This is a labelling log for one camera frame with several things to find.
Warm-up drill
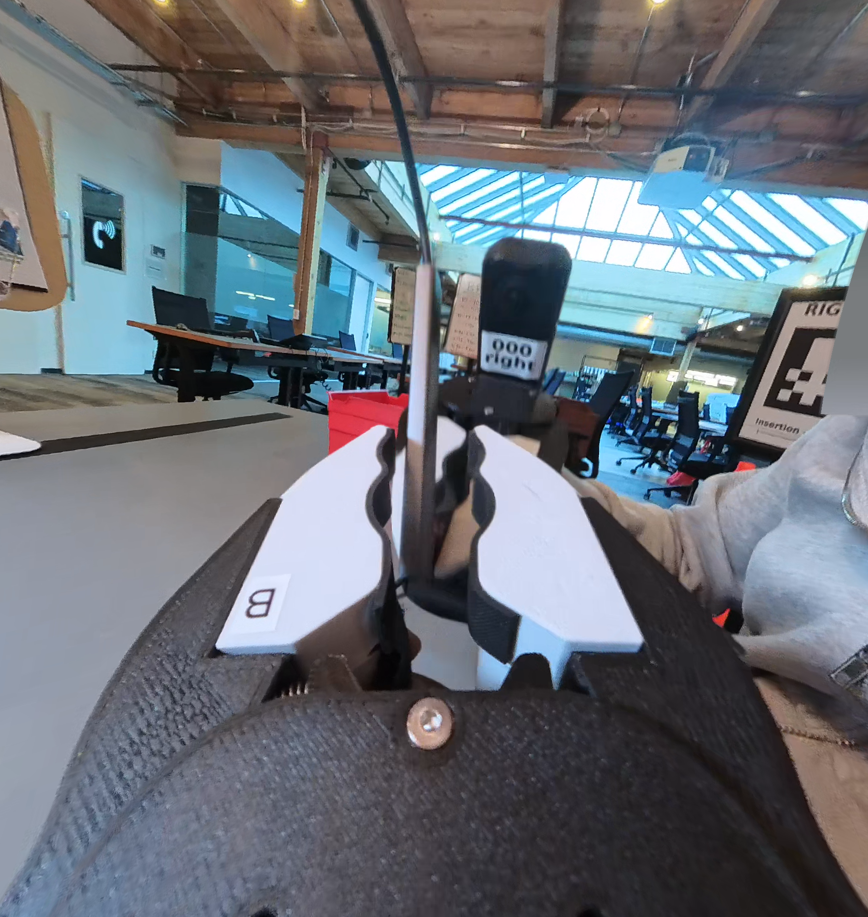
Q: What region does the wooden support post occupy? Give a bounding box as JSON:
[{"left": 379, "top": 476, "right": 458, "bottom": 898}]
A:
[{"left": 293, "top": 129, "right": 331, "bottom": 338}]

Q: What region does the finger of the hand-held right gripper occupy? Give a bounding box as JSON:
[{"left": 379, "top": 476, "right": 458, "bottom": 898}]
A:
[{"left": 434, "top": 501, "right": 479, "bottom": 580}]

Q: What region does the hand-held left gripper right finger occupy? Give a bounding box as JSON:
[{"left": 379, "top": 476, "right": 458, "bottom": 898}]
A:
[{"left": 466, "top": 424, "right": 646, "bottom": 693}]

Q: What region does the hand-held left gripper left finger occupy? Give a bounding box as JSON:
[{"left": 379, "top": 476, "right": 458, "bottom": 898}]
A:
[{"left": 215, "top": 424, "right": 406, "bottom": 656}]

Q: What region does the red plastic bin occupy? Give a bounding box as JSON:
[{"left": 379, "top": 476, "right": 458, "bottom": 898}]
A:
[{"left": 327, "top": 389, "right": 410, "bottom": 456}]

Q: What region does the black hub cable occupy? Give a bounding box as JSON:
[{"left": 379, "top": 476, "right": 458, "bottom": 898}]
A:
[{"left": 351, "top": 0, "right": 438, "bottom": 267}]

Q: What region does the group of black office chairs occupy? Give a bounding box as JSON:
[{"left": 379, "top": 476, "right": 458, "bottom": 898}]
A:
[{"left": 549, "top": 369, "right": 746, "bottom": 502}]

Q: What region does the instruction poster board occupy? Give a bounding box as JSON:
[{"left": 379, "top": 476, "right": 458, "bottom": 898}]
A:
[{"left": 0, "top": 0, "right": 70, "bottom": 312}]

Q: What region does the skylight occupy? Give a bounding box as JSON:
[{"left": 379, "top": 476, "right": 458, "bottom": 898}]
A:
[{"left": 416, "top": 163, "right": 868, "bottom": 277}]

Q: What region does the black office chair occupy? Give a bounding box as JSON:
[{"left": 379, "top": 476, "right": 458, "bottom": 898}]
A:
[{"left": 151, "top": 287, "right": 254, "bottom": 402}]

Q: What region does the whiteboard with handwriting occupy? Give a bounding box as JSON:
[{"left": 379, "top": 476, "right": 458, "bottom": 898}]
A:
[
  {"left": 445, "top": 272, "right": 485, "bottom": 357},
  {"left": 389, "top": 267, "right": 417, "bottom": 346}
]

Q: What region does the silver usb hub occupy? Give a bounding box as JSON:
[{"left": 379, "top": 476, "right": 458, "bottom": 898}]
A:
[{"left": 398, "top": 264, "right": 445, "bottom": 583}]

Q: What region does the phone icon sign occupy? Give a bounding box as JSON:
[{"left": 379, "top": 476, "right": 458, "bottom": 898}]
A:
[{"left": 81, "top": 175, "right": 127, "bottom": 273}]

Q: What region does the brown chair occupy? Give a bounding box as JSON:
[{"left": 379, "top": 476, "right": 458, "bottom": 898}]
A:
[{"left": 556, "top": 397, "right": 601, "bottom": 475}]

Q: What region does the person's leg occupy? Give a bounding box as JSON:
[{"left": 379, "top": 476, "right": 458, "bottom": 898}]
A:
[{"left": 756, "top": 673, "right": 868, "bottom": 917}]

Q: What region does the wooden office desk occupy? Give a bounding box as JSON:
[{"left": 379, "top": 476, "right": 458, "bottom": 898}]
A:
[{"left": 127, "top": 320, "right": 406, "bottom": 413}]

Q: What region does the ceiling mounted unit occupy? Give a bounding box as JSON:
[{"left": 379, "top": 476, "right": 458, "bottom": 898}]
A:
[{"left": 638, "top": 132, "right": 729, "bottom": 205}]

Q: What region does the black framed tag sign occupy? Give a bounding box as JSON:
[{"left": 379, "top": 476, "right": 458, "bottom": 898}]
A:
[{"left": 724, "top": 287, "right": 850, "bottom": 459}]

